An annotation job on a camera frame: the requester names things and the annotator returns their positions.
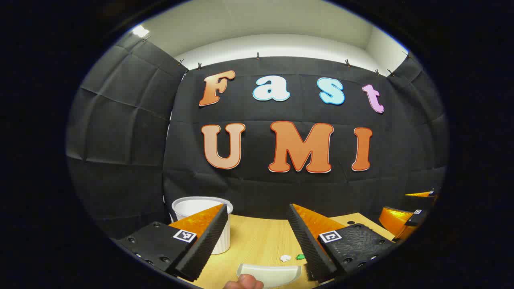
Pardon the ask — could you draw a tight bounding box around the wooden desktop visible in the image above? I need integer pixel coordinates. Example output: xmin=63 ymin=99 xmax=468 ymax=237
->
xmin=177 ymin=213 xmax=396 ymax=289

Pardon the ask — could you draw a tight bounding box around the white dustpan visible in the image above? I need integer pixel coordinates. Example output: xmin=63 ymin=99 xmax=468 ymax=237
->
xmin=236 ymin=263 xmax=302 ymax=288

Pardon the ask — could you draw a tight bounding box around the white ribbed garbage bin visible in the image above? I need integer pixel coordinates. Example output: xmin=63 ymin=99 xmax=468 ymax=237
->
xmin=172 ymin=196 xmax=234 ymax=255

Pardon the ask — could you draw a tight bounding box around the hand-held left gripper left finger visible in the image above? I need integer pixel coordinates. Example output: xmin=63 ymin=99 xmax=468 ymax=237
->
xmin=114 ymin=204 xmax=228 ymax=282

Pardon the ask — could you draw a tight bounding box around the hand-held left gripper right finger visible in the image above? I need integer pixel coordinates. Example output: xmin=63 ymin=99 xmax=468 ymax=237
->
xmin=287 ymin=204 xmax=396 ymax=283

